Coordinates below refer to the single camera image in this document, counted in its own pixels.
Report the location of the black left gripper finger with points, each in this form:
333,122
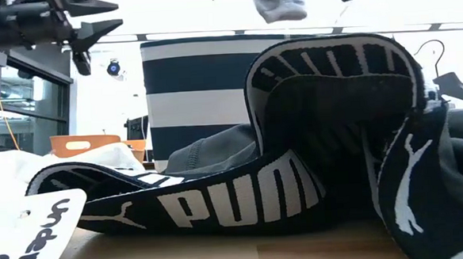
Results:
91,33
86,5

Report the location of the grey sock with pink toe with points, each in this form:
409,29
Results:
280,4

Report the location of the black background monitor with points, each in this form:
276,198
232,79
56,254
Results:
137,128

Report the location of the large orange box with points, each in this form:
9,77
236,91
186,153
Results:
93,144

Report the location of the navy white striped basket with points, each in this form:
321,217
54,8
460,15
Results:
197,73

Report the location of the small orange box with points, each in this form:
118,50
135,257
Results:
137,147

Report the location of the white cloth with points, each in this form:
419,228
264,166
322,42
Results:
3,169

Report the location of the black Puma underwear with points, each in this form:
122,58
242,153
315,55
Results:
335,140

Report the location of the black clothes hanger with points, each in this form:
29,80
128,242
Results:
459,90

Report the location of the white tag with black writing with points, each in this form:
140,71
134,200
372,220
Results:
19,236

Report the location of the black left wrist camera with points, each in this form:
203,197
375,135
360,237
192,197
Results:
82,64

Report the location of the round blue wall device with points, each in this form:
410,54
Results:
113,67

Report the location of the dark window frame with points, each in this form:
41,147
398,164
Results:
28,112

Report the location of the overhead frame beam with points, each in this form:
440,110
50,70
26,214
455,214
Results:
218,33

